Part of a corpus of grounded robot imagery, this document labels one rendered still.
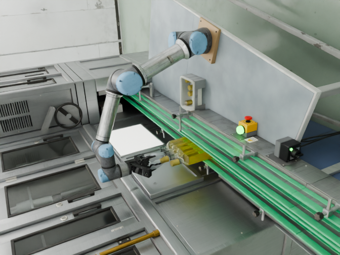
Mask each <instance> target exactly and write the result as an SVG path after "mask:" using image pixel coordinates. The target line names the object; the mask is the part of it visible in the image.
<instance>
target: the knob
mask: <svg viewBox="0 0 340 255"><path fill-rule="evenodd" d="M303 155H304V154H302V153H301V151H299V150H298V149H297V148H295V149H293V150H292V152H291V157H292V158H295V159H298V158H299V157H301V156H303Z"/></svg>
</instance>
